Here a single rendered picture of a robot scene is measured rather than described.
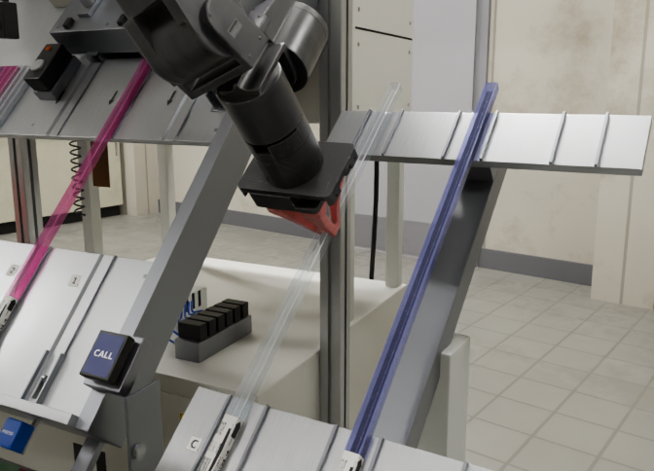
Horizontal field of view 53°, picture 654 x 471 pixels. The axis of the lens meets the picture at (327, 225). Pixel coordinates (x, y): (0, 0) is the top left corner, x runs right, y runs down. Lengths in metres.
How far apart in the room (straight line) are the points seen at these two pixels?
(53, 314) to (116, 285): 0.09
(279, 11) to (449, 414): 0.40
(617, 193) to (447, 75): 1.24
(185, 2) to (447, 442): 0.46
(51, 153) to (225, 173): 4.83
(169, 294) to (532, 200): 3.36
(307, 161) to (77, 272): 0.39
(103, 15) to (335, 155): 0.59
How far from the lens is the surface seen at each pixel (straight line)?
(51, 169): 5.67
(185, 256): 0.81
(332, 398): 1.19
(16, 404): 0.80
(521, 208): 4.04
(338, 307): 1.12
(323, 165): 0.60
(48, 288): 0.89
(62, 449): 1.34
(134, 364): 0.72
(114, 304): 0.81
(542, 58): 3.96
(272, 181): 0.60
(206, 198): 0.83
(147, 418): 0.74
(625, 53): 3.58
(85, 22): 1.13
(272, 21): 0.59
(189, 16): 0.51
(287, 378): 1.08
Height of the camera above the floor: 1.06
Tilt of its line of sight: 11 degrees down
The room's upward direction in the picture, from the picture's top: straight up
